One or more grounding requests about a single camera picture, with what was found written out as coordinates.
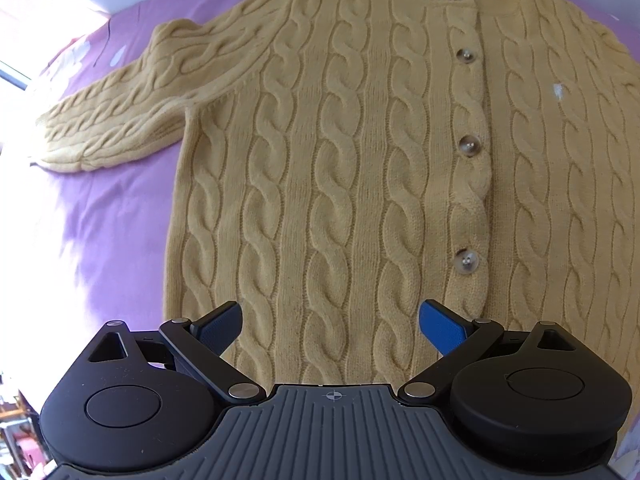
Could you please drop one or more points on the pink floral bed sheet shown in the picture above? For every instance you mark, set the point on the pink floral bed sheet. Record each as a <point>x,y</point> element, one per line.
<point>78,248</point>

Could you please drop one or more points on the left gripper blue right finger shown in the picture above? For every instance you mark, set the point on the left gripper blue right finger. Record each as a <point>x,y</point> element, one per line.
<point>459,342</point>

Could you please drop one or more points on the window with bright light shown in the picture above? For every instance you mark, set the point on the window with bright light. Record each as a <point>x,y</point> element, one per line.
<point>33,34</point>

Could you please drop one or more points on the yellow cable-knit cardigan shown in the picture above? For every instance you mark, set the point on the yellow cable-knit cardigan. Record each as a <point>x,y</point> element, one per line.
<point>343,160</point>

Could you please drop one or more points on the colourful clutter beside bed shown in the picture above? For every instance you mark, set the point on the colourful clutter beside bed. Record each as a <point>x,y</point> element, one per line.
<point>24,455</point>

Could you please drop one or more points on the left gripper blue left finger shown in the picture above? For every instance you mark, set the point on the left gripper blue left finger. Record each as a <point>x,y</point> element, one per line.
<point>199,345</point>

